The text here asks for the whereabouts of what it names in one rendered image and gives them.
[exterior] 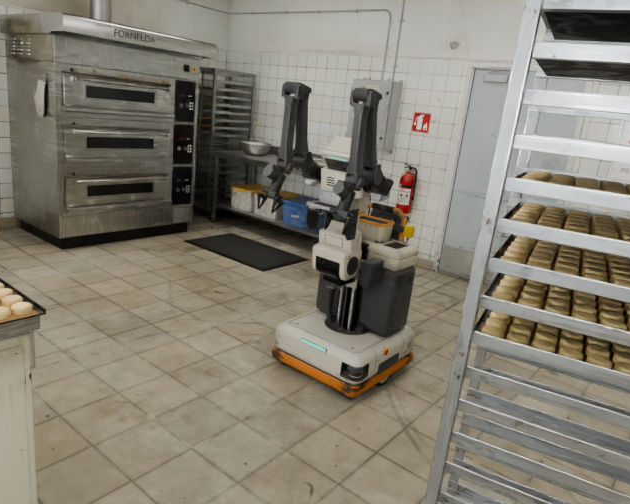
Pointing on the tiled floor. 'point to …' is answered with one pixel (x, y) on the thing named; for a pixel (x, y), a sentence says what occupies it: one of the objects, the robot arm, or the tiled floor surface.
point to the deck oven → (101, 128)
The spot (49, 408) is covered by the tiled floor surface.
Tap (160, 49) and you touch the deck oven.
